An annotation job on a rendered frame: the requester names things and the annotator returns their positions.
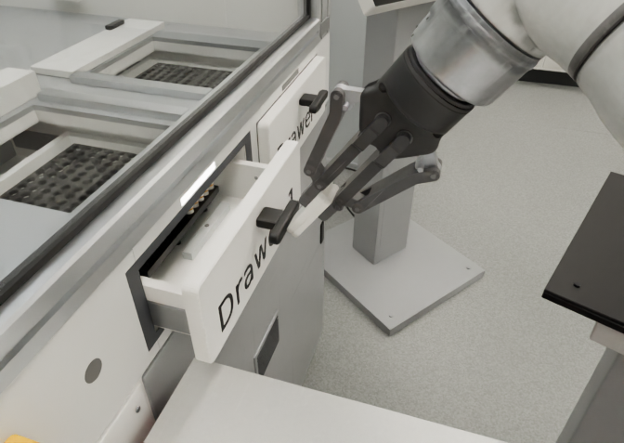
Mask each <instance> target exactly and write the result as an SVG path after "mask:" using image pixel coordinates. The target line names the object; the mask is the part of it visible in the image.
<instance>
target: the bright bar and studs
mask: <svg viewBox="0 0 624 443"><path fill-rule="evenodd" d="M229 211H230V206H229V203H226V202H220V203H219V204H218V205H217V207H216V208H215V209H214V211H213V212H212V213H211V215H210V216H209V217H208V218H207V220H206V221H205V222H204V224H203V225H202V226H201V228H200V229H199V230H198V232H197V233H196V234H195V235H194V237H193V238H192V239H191V241H190V242H189V243H188V245H187V246H186V247H185V248H184V250H183V251H182V255H183V258H184V259H188V260H194V258H195V257H196V255H197V254H198V253H199V251H200V250H201V249H202V247H203V246H204V244H205V243H206V242H207V241H208V240H209V239H210V237H211V236H212V234H213V233H214V232H215V230H216V229H217V227H218V226H219V225H220V223H221V222H222V221H223V219H224V218H225V217H226V215H227V214H228V212H229Z"/></svg>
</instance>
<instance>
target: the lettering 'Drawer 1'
mask: <svg viewBox="0 0 624 443"><path fill-rule="evenodd" d="M266 247H267V236H266V237H265V250H264V251H263V247H262V244H261V245H260V247H259V261H258V258H257V254H255V255H254V257H255V261H256V264H257V267H258V269H259V268H260V264H261V252H262V256H263V259H264V260H265V258H266ZM249 267H250V268H251V270H250V272H249V273H248V275H247V277H246V280H245V284H244V286H245V289H248V288H249V286H250V284H251V281H252V280H253V279H254V272H253V265H252V264H249V266H248V267H247V268H246V270H245V272H244V277H245V275H246V272H247V270H248V269H249ZM250 274H251V279H250V282H249V284H248V285H247V280H248V277H249V275H250ZM241 281H242V277H241V278H240V281H239V284H237V286H236V294H237V301H238V304H239V303H240V296H239V286H240V283H241ZM228 298H229V299H230V303H231V309H230V314H229V316H228V319H227V322H226V323H225V325H224V321H223V315H222V308H221V307H222V305H223V304H224V303H225V301H226V300H227V299H228ZM218 311H219V317H220V323H221V329H222V332H223V330H224V329H225V328H226V326H227V324H228V322H229V319H230V317H231V314H232V311H233V296H232V294H231V293H228V294H227V295H226V297H225V298H224V299H223V301H222V303H221V304H220V306H219V308H218Z"/></svg>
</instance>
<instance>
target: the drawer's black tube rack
mask: <svg viewBox="0 0 624 443"><path fill-rule="evenodd" d="M208 191H209V194H208V195H206V196H203V198H204V200H203V201H202V202H199V206H198V207H196V208H193V210H194V212H193V213H192V214H190V215H187V214H186V215H185V216H184V217H183V218H182V219H181V221H180V222H179V223H178V224H177V225H176V226H175V228H174V229H173V230H172V231H171V232H170V234H169V235H168V236H167V237H166V238H165V240H164V241H163V242H162V243H161V244H160V246H159V247H158V248H157V249H156V250H155V252H154V253H153V254H152V255H151V256H150V257H149V259H148V260H147V261H146V262H145V264H144V265H143V266H142V267H141V268H140V269H139V275H140V276H143V277H147V278H150V277H151V276H152V274H153V273H154V272H155V271H156V269H157V268H158V267H159V266H160V265H161V263H162V262H163V261H164V259H165V258H166V257H167V256H168V255H169V254H170V253H171V252H172V250H173V249H174V248H175V247H176V245H179V244H181V239H182V238H183V237H184V235H185V234H186V233H187V232H188V230H189V229H190V228H191V226H192V225H193V224H194V223H195V221H196V220H197V219H198V218H199V216H200V215H201V214H202V213H203V212H206V211H207V206H208V205H209V204H210V203H211V201H212V200H213V199H214V198H215V196H216V195H217V194H218V192H219V187H218V186H216V185H214V188H213V189H210V190H208Z"/></svg>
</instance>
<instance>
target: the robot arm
mask: <svg viewBox="0 0 624 443"><path fill-rule="evenodd" d="M411 42H412V45H409V46H408V47H407V48H406V49H405V51H404V52H403V53H402V54H401V55H400V56H399V57H398V59H397V60H396V61H395V62H394V63H393V64H392V66H391V67H390V68H389V69H388V70H387V71H386V72H385V74H384V75H383V76H382V77H381V78H380V79H378V80H376V81H374V82H371V83H369V84H367V85H366V86H365V87H364V88H361V87H354V86H349V83H348V82H347V81H345V80H342V81H340V82H339V83H338V84H337V85H336V87H334V89H333V90H332V92H331V95H330V113H329V115H328V117H327V119H326V122H325V124H324V125H323V127H322V129H321V132H320V134H319V136H318V139H317V141H316V144H315V146H314V148H313V149H312V151H311V153H310V156H309V158H308V160H307V162H306V164H305V168H304V173H305V175H307V176H310V177H311V179H312V182H311V184H310V185H309V186H308V187H307V188H306V189H305V190H304V191H303V193H302V195H301V197H300V198H299V201H298V202H299V203H300V204H301V205H303V206H302V207H301V209H300V210H299V211H298V212H297V213H296V214H295V215H294V216H293V218H292V221H291V222H290V224H289V226H288V227H287V231H288V232H289V233H292V235H293V236H294V237H295V238H297V237H298V236H299V235H300V234H301V233H302V232H303V231H304V230H305V229H306V228H307V227H308V226H309V225H310V224H311V223H312V222H313V221H314V220H315V219H316V218H317V217H318V218H319V219H320V220H322V221H323V222H324V221H327V220H328V219H329V218H330V217H331V216H332V215H333V214H335V213H336V212H337V211H342V210H343V208H344V206H347V207H350V208H352V211H353V212H354V213H356V214H361V213H362V212H364V211H366V210H368V209H370V208H371V207H373V206H375V205H377V204H379V203H381V202H384V201H386V200H388V199H390V198H392V197H394V196H395V195H397V194H398V193H400V192H402V191H404V190H406V189H409V188H411V187H413V186H415V185H417V184H422V183H428V182H434V181H437V180H438V179H439V178H440V174H441V169H442V164H443V163H442V160H441V159H439V158H437V154H436V149H437V148H438V145H439V142H440V139H441V138H442V136H444V135H445V134H446V133H447V132H448V131H449V130H450V129H451V128H452V127H453V126H455V125H456V124H457V123H458V122H459V121H460V120H461V119H462V118H463V117H464V116H466V115H467V114H468V113H469V112H470V111H471V110H472V109H473V108H474V107H475V105H476V106H481V107H486V106H487V105H490V104H492V103H493V102H494V101H495V100H496V99H497V98H498V97H500V96H501V95H502V94H503V93H504V92H505V91H506V90H507V89H508V88H510V87H511V86H512V85H513V84H514V83H515V82H516V81H517V80H519V79H520V78H521V77H522V76H523V75H524V74H525V73H526V72H528V71H530V70H532V69H533V68H534V67H535V66H536V65H537V64H538V62H539V61H540V60H541V59H543V58H544V57H545V56H547V57H549V58H550V59H551V60H553V61H554V62H555V63H556V64H558V65H559V66H560V67H561V68H562V69H563V70H564V71H565V72H567V73H568V74H569V76H570V77H571V78H572V79H573V80H574V81H575V82H576V83H577V84H578V86H579V87H580V89H581V90H582V91H583V93H584V94H585V95H586V97H587V98H588V99H589V101H590V103H591V104H592V106H593V107H594V109H595V111H596V113H597V115H598V117H599V118H600V120H601V122H602V123H603V124H604V126H605V127H606V128H607V130H608V131H609V132H610V134H611V135H612V136H613V138H614V139H615V140H616V141H617V143H618V144H619V145H620V146H621V147H622V149H624V0H436V1H435V2H434V4H433V5H432V6H431V7H430V12H429V13H428V14H427V15H426V17H425V18H424V19H423V20H422V21H421V23H420V24H419V25H417V26H416V29H415V30H414V32H413V34H412V36H411ZM357 102H360V106H359V130H358V131H357V133H356V134H355V135H354V136H353V137H352V138H351V139H350V140H349V141H348V142H347V143H346V144H345V145H344V147H343V148H342V149H341V150H340V151H339V152H338V153H337V154H336V155H335V156H334V157H333V158H332V160H331V161H330V162H329V163H328V164H327V165H326V166H325V167H324V166H323V164H322V163H321V162H322V160H323V158H324V155H325V153H326V151H327V149H328V147H329V146H330V144H331V142H332V139H333V137H334V135H335V133H336V131H337V129H338V126H339V124H340V122H341V121H342V119H343V117H344V115H345V112H346V111H351V110H352V109H353V107H354V105H355V104H356V103H357ZM370 144H371V145H372V146H374V147H376V149H377V150H376V151H375V152H374V153H373V154H372V155H371V156H370V157H369V158H368V159H367V160H366V161H365V162H364V163H363V164H362V165H361V166H360V167H359V168H358V169H357V171H356V172H355V173H354V174H353V175H351V176H350V177H349V178H348V179H347V180H346V181H345V182H344V184H343V185H342V186H341V187H340V188H339V187H338V186H337V185H336V184H333V182H332V181H333V180H334V179H335V178H336V177H337V176H338V175H340V174H341V173H342V172H343V171H344V169H345V168H346V167H347V166H348V165H349V164H350V163H351V162H352V161H353V160H354V159H355V158H356V157H357V156H358V155H359V154H360V153H361V152H362V151H363V150H364V149H366V148H367V147H368V146H369V145H370ZM421 155H422V156H421ZM414 156H420V157H418V158H417V160H416V162H414V163H410V164H408V165H407V166H405V167H403V168H401V169H399V170H397V171H396V172H394V173H393V174H391V175H389V176H387V177H385V178H383V179H381V180H379V181H378V182H376V183H374V184H372V185H370V186H368V187H367V188H365V189H363V190H361V189H362V188H363V187H364V186H365V185H366V184H367V183H368V182H369V181H370V180H371V179H372V178H374V177H375V176H376V175H377V174H378V173H379V172H380V171H381V170H382V169H384V168H385V167H386V166H387V165H388V164H389V163H390V162H392V161H393V160H394V159H401V158H408V157H414Z"/></svg>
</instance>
